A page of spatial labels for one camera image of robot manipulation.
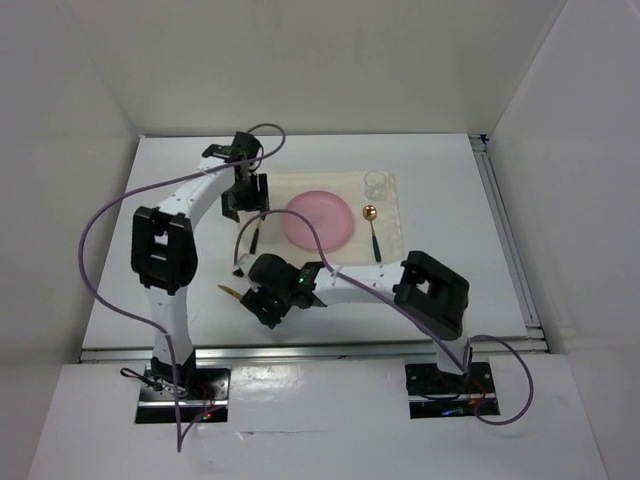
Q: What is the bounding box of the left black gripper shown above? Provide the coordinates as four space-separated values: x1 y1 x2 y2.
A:
219 172 268 222

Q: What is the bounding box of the gold knife green handle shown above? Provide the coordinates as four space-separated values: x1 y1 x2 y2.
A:
217 284 243 300

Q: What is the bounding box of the gold fork green handle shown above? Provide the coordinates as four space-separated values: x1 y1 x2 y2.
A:
249 215 264 255

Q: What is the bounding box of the cream cloth placemat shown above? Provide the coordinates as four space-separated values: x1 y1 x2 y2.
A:
238 171 405 267

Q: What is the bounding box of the pink plate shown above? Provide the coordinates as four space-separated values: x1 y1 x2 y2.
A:
283 190 354 252

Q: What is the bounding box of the gold spoon green handle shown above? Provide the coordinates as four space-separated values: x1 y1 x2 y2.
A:
362 204 382 263

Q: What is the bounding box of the clear glass cup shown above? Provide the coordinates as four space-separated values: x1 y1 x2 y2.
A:
364 171 388 202

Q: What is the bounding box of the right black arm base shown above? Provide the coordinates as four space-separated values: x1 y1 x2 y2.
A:
405 361 500 419

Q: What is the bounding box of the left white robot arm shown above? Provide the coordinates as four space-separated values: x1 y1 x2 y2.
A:
131 132 269 399

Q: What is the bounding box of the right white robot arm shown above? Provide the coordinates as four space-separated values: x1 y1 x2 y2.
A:
234 251 472 392

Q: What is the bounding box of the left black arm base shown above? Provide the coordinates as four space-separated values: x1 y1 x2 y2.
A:
120 367 231 425

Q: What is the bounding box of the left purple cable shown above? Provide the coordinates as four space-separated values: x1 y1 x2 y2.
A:
78 122 287 454

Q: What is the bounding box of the purple cable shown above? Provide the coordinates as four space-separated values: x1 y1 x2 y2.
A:
78 122 287 454
232 208 535 427

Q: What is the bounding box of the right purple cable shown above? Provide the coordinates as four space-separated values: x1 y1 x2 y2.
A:
232 208 535 427

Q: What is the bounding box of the right aluminium rail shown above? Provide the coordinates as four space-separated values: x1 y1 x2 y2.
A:
468 134 546 340

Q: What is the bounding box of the aluminium rail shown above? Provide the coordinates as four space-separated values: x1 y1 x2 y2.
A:
79 339 551 363
468 134 546 340

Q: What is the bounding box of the front aluminium rail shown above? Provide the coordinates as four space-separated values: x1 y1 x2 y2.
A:
79 339 551 363

